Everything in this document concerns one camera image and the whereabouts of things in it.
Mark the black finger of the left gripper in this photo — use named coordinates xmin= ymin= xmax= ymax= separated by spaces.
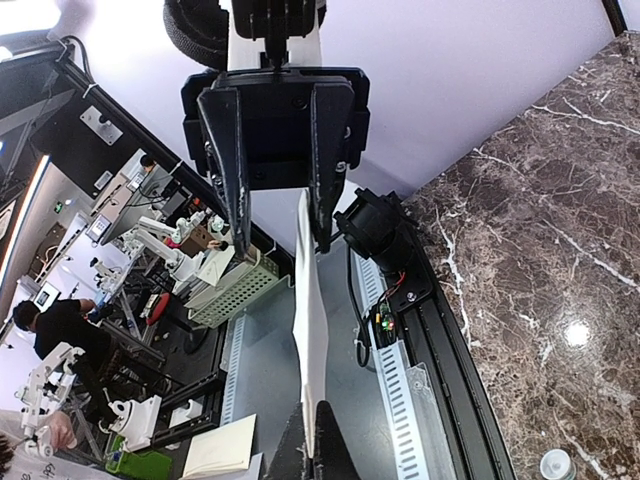
xmin=308 ymin=83 xmax=354 ymax=253

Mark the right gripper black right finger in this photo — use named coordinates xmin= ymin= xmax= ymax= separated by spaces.
xmin=312 ymin=400 xmax=360 ymax=480

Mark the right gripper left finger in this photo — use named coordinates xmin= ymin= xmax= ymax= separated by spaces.
xmin=263 ymin=403 xmax=306 ymax=480

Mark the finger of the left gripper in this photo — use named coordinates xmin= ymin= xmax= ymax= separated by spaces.
xmin=197 ymin=88 xmax=251 ymax=258

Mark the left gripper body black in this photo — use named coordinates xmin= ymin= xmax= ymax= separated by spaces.
xmin=179 ymin=65 xmax=372 ymax=191

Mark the beige letter paper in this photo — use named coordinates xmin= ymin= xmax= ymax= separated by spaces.
xmin=293 ymin=189 xmax=329 ymax=457

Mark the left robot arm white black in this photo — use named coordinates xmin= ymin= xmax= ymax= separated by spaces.
xmin=163 ymin=1 xmax=370 ymax=254

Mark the small electronics board with leds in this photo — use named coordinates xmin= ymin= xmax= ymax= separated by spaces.
xmin=373 ymin=300 xmax=397 ymax=348

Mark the white perforated metal basket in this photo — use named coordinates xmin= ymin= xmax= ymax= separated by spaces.
xmin=185 ymin=252 xmax=280 ymax=329

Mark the person in black shirt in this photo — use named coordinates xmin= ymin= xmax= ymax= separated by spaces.
xmin=12 ymin=298 xmax=119 ymax=421

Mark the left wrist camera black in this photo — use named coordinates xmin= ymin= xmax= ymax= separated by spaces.
xmin=231 ymin=0 xmax=326 ymax=54

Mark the white slotted cable duct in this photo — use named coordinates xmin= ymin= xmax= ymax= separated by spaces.
xmin=351 ymin=253 xmax=433 ymax=480

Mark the black front table rail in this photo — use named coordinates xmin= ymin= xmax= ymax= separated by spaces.
xmin=391 ymin=222 xmax=516 ymax=479

